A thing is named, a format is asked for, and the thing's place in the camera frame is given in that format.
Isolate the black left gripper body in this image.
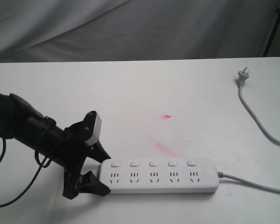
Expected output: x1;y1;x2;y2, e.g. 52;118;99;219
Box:
53;116;91;199

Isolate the white five-socket power strip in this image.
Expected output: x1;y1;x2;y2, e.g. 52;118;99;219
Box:
99;158;219;194

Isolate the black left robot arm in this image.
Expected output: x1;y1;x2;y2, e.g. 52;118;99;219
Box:
0;93;111;199

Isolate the grey backdrop cloth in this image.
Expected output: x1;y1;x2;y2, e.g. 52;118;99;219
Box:
0;0;280;63

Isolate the black stand in background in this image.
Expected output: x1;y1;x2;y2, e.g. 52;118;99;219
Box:
262;4;280;57

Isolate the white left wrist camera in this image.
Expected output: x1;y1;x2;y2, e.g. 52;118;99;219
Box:
84;111;102;146

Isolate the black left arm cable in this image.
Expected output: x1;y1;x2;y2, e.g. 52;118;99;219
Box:
0;116;68;208

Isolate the grey power cord with plug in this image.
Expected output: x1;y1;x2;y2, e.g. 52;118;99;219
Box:
216;65;280;195

